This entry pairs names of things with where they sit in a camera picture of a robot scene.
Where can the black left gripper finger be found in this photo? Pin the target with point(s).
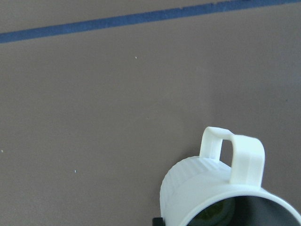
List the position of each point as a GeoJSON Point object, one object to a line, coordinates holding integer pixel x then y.
{"type": "Point", "coordinates": [158, 222]}

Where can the white ribbed cup with handle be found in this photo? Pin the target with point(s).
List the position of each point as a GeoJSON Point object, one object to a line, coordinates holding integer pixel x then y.
{"type": "Point", "coordinates": [222, 186]}

